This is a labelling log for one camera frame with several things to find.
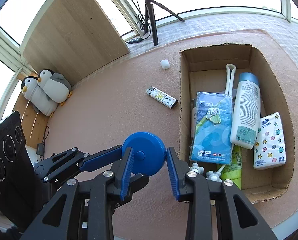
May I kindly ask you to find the blue round tape measure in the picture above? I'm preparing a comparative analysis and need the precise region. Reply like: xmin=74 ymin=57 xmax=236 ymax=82
xmin=122 ymin=132 xmax=166 ymax=177

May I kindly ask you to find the white head massager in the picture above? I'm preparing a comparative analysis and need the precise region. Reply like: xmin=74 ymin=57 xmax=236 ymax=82
xmin=189 ymin=63 xmax=237 ymax=183

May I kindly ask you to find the green tube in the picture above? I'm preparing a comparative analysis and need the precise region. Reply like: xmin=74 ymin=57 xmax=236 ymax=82
xmin=217 ymin=145 xmax=242 ymax=189

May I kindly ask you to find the blue wet wipes pack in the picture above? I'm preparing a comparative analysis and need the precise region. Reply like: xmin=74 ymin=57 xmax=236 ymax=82
xmin=189 ymin=91 xmax=235 ymax=165

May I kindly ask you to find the white patterned tissue pack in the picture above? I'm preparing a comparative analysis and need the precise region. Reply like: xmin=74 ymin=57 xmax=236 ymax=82
xmin=253 ymin=112 xmax=287 ymax=170

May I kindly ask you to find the patterned lighter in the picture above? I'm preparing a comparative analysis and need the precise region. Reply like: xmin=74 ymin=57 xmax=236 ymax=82
xmin=146 ymin=86 xmax=178 ymax=109

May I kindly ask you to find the white blue lotion bottle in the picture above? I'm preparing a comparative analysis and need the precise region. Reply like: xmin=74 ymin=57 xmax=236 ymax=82
xmin=230 ymin=72 xmax=261 ymax=150

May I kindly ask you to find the small white eraser block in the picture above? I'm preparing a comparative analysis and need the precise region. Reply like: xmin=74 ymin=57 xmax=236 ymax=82
xmin=160 ymin=59 xmax=170 ymax=70

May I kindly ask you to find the small pink white bottle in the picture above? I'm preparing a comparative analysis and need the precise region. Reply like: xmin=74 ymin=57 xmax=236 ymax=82
xmin=191 ymin=99 xmax=197 ymax=139

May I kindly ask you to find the small wooden side board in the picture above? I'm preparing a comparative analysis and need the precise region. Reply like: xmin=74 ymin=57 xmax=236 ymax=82
xmin=13 ymin=93 xmax=49 ymax=148

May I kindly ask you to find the right penguin plush toy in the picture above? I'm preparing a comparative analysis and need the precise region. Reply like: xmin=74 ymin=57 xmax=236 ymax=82
xmin=37 ymin=69 xmax=72 ymax=106

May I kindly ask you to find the penguin plush toy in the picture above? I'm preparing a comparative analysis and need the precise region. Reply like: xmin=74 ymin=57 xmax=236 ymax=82
xmin=37 ymin=69 xmax=72 ymax=106
xmin=21 ymin=76 xmax=58 ymax=117

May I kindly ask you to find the left penguin plush toy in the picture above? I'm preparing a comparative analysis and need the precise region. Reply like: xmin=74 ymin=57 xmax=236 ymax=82
xmin=21 ymin=76 xmax=58 ymax=117

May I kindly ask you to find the large wooden board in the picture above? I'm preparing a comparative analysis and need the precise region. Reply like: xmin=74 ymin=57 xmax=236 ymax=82
xmin=20 ymin=0 xmax=129 ymax=85

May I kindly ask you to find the cardboard box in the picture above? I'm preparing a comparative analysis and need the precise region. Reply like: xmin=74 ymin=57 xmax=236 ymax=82
xmin=178 ymin=43 xmax=295 ymax=203

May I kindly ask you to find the black power strip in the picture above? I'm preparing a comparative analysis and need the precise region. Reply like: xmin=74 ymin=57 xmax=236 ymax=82
xmin=127 ymin=37 xmax=143 ymax=44

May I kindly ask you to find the black tripod stand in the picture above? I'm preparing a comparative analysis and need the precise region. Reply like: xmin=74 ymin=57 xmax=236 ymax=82
xmin=145 ymin=0 xmax=185 ymax=46

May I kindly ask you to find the black charger with cable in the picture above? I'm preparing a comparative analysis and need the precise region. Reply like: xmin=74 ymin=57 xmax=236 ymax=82
xmin=36 ymin=126 xmax=50 ymax=162

